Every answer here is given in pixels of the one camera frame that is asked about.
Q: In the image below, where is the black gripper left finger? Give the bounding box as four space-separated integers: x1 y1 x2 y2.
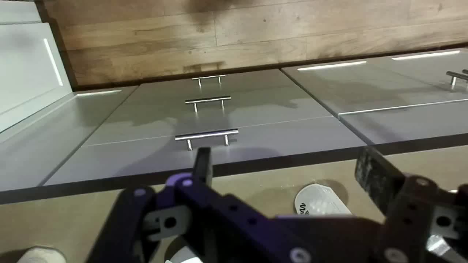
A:
87 147 313 263

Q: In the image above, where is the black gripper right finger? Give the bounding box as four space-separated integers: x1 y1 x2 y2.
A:
354 147 468 263

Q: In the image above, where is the clear open shaker cup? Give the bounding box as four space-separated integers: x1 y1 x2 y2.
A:
293 183 354 218

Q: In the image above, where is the steel drawer bar handle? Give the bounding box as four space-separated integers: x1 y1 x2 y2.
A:
174 128 242 153
183 94 234 116
191 74 229 91

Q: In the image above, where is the steel cabinet door handle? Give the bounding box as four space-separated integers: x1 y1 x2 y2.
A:
445 69 468 93

